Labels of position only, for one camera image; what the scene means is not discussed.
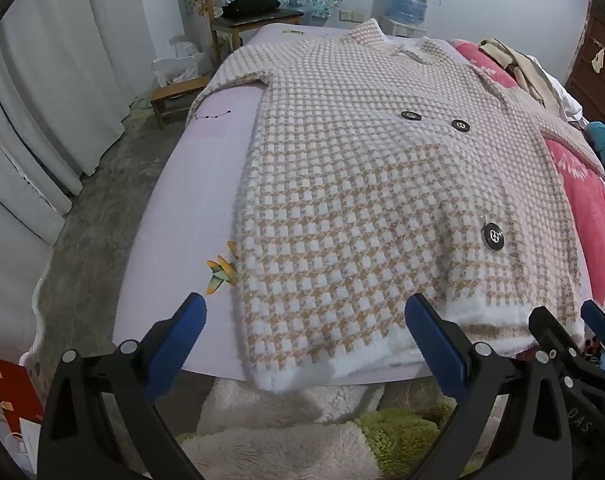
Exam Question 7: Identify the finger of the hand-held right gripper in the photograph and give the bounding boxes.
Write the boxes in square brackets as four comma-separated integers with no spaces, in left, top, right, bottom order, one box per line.
[529,307,583,362]
[581,300,605,347]

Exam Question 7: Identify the white water dispenser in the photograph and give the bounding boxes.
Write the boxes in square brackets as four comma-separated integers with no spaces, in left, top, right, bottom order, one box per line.
[381,16,428,38]

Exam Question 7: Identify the beige white houndstooth coat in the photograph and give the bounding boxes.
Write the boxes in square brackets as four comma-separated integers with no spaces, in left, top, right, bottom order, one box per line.
[185,18,605,393]

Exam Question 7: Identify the wooden chair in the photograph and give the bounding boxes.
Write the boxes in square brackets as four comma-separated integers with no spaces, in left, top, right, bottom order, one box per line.
[204,0,305,68]

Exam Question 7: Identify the green fluffy rug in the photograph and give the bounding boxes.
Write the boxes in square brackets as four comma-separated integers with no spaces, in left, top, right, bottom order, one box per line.
[355,395,458,478]

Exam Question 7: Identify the beige clothes pile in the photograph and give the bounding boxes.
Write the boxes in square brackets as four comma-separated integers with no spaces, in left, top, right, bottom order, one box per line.
[479,37,583,121]

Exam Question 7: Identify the brown door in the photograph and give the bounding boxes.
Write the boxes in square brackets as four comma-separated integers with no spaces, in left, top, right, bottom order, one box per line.
[565,0,605,128]

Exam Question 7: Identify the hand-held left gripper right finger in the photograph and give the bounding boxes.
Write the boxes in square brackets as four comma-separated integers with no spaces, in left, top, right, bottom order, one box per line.
[404,293,574,480]

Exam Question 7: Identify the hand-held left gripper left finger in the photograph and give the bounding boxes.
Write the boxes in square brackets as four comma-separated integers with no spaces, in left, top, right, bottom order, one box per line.
[37,292,208,480]

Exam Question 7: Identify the white curtain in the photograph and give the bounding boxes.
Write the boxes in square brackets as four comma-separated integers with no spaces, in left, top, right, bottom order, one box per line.
[0,0,156,356]

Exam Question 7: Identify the pink red blanket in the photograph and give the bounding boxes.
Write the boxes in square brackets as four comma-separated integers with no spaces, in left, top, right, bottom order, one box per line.
[450,39,605,361]

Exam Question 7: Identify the white paper bag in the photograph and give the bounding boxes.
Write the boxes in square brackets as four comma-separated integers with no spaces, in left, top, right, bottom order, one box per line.
[5,417,46,476]

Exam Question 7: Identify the white fluffy rug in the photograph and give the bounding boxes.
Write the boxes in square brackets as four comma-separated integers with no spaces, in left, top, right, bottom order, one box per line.
[175,377,383,480]

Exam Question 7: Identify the red paper bag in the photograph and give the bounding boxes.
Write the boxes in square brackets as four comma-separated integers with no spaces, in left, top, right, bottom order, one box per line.
[0,355,46,436]

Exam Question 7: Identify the bed with pink sheet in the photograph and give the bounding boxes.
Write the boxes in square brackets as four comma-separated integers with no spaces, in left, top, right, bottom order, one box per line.
[111,22,605,381]

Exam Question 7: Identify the small wooden stool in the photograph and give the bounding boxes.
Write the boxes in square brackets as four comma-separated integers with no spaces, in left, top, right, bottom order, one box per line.
[150,76,212,131]

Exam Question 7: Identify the white plastic bag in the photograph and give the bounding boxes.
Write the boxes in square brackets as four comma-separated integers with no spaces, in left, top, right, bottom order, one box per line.
[151,40,213,88]

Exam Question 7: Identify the black bag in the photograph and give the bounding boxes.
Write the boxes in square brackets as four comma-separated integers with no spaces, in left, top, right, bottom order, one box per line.
[222,0,282,16]

